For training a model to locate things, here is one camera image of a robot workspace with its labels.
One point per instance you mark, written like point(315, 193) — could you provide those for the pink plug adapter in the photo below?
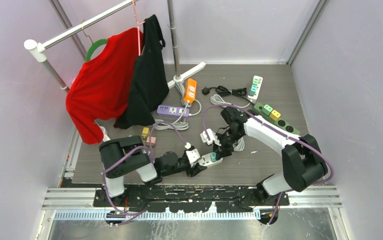
point(151, 141)

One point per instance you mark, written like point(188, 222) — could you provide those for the black garment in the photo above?
point(149, 86)

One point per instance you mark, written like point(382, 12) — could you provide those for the green power strip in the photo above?
point(281, 123)

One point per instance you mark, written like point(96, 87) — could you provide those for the yellow adapter on green strip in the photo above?
point(275, 115)

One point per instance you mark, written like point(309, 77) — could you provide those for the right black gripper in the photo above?
point(223, 151)

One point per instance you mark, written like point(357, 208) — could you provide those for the purple power strip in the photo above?
point(172, 111)

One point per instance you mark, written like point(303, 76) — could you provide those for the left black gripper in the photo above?
point(193, 170)

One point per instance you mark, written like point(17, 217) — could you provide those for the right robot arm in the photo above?
point(302, 161)

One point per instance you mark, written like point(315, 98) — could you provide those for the teal adapters on far strip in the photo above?
point(253, 89)

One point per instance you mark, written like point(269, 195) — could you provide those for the yellow plug adapter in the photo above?
point(145, 133)

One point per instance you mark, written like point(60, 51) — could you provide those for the white power strip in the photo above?
point(256, 80)
point(205, 161)

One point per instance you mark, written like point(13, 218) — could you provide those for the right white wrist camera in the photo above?
point(209, 138)

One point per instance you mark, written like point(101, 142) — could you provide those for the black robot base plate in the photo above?
point(186, 198)

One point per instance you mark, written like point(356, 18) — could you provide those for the metal clothes rack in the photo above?
point(38, 51)

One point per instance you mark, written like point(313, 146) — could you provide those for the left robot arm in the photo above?
point(122, 156)

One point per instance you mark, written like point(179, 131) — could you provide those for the pink clothes hanger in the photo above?
point(138, 29)

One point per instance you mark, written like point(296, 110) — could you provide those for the orange power strip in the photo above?
point(190, 91)

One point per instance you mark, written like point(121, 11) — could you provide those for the green clothes hanger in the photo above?
point(94, 46)

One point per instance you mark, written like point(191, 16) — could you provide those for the red t-shirt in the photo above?
point(101, 88)

